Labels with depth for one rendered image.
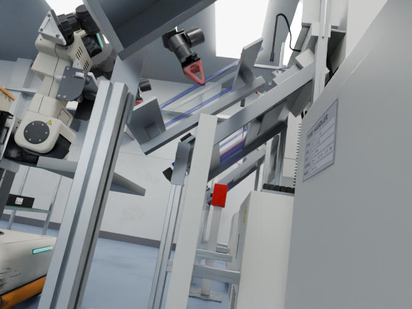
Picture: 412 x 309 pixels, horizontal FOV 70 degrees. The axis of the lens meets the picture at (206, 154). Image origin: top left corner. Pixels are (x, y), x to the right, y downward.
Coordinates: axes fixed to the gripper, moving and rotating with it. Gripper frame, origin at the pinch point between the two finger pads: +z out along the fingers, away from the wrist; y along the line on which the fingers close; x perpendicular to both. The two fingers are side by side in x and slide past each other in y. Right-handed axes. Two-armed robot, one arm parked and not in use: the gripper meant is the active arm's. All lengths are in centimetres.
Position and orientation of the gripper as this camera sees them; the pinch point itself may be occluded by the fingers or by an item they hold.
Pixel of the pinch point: (202, 82)
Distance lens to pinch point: 107.5
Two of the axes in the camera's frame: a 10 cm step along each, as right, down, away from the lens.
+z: 5.1, 8.4, -1.7
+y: 0.5, 1.7, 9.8
